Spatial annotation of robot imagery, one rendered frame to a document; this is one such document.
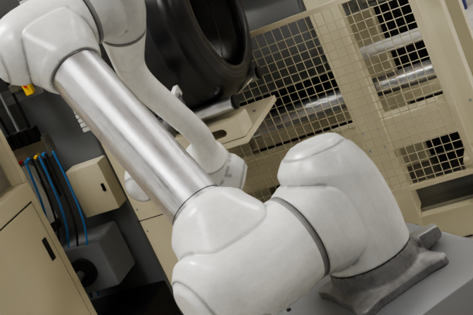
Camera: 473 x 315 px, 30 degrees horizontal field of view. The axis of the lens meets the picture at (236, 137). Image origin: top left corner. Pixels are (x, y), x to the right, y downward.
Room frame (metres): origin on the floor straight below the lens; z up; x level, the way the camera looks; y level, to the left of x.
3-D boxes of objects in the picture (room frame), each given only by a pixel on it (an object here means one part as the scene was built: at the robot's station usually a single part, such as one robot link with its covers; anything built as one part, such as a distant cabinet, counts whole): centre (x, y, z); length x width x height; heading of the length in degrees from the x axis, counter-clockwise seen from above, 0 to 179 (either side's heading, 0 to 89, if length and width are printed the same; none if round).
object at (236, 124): (2.53, 0.12, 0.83); 0.36 x 0.09 x 0.06; 67
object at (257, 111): (2.66, 0.07, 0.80); 0.37 x 0.36 x 0.02; 157
